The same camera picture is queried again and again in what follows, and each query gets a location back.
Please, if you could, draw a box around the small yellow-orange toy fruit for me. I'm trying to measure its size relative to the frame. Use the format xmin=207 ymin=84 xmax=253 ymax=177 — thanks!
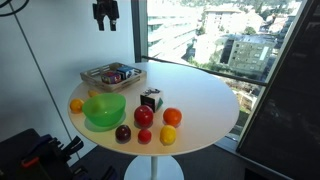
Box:
xmin=69 ymin=98 xmax=85 ymax=114

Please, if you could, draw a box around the black white zebra fabric cube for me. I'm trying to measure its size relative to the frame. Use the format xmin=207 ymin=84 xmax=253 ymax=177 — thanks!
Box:
xmin=139 ymin=87 xmax=164 ymax=113

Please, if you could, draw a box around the dark window rail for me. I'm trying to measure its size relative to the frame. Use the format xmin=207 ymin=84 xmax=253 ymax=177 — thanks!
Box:
xmin=141 ymin=55 xmax=268 ymax=88

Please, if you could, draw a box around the large red toy apple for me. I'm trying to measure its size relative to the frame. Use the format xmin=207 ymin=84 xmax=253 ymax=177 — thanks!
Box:
xmin=133 ymin=104 xmax=155 ymax=128

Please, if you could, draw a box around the dark purple toy plum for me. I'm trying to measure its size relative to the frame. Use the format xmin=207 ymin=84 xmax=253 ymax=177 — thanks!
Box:
xmin=115 ymin=124 xmax=132 ymax=143

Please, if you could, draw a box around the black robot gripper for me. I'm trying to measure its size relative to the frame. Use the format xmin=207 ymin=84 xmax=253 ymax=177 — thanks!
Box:
xmin=92 ymin=0 xmax=120 ymax=32

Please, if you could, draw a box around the white table pedestal base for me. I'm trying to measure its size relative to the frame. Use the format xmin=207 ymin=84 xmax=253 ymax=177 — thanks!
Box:
xmin=123 ymin=154 xmax=185 ymax=180

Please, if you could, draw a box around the grey apartment building outside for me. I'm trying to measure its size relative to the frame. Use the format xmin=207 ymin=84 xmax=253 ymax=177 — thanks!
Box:
xmin=219 ymin=34 xmax=278 ymax=75

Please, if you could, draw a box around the black panel beside window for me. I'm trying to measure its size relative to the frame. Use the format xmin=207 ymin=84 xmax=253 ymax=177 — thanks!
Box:
xmin=235 ymin=0 xmax=320 ymax=180

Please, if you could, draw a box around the small red toy tomato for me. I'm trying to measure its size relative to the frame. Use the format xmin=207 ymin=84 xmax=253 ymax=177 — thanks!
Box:
xmin=137 ymin=128 xmax=153 ymax=144

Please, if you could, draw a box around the yellow toy banana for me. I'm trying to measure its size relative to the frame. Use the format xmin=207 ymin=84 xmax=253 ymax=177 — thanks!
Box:
xmin=87 ymin=89 xmax=101 ymax=98

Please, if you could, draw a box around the black cable loop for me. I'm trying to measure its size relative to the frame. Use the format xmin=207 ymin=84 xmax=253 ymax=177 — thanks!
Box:
xmin=0 ymin=0 xmax=30 ymax=18

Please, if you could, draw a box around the green plastic bowl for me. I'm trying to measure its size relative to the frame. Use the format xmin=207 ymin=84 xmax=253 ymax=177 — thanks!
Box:
xmin=81 ymin=92 xmax=127 ymax=128

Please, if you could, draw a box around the purple and red fabric cube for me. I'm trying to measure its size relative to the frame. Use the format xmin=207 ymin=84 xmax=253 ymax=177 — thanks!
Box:
xmin=100 ymin=71 xmax=122 ymax=85

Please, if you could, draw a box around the orange toy fruit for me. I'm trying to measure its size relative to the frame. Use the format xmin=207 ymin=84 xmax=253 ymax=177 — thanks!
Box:
xmin=162 ymin=107 xmax=183 ymax=128

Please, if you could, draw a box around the dark window frame post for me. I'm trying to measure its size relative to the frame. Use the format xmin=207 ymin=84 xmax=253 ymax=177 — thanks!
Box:
xmin=130 ymin=0 xmax=148 ymax=64

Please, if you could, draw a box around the blue fabric number cube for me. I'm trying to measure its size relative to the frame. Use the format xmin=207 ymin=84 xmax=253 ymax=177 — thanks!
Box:
xmin=115 ymin=65 xmax=136 ymax=80

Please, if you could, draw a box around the wooden slatted tray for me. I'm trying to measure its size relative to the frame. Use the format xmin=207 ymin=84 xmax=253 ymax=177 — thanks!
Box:
xmin=79 ymin=61 xmax=148 ymax=93

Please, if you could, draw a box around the yellow toy lemon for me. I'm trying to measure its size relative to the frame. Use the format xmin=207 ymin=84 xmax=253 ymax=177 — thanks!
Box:
xmin=159 ymin=124 xmax=177 ymax=146

